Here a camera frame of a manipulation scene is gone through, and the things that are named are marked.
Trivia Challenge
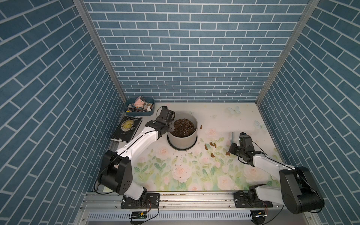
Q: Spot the right black electronics module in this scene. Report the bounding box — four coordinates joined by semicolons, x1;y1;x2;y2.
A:
250;210;267;225

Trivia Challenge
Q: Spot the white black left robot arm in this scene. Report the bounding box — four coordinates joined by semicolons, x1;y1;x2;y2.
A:
97;106;175;200

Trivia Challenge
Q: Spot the teal scrub brush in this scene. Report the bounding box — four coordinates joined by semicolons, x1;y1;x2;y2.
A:
227;132;234;146

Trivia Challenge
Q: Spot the dark green pot saucer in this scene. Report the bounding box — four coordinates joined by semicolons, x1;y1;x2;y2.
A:
167;136;197;151

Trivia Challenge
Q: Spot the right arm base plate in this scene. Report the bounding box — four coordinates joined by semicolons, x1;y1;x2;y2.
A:
233;185;273;208

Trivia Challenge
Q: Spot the black book gold cover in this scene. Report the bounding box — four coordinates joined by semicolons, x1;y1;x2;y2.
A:
110;115;143;143

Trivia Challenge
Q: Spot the aluminium front rail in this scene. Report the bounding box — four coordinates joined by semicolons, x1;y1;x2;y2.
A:
74;191;321;225

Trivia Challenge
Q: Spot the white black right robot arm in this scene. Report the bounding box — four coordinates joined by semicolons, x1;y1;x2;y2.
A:
229;132;325;214

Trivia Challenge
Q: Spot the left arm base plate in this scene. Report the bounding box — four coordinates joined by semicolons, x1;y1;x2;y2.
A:
121;193;160;209

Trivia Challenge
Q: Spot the green circuit board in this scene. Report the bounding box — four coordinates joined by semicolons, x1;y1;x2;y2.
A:
129;211;147;220

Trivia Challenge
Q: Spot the teal stationery tray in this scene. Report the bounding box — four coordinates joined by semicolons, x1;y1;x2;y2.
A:
122;96;155;117

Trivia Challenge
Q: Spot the white ceramic pot with soil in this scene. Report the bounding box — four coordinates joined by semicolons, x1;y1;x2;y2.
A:
167;112;199;140

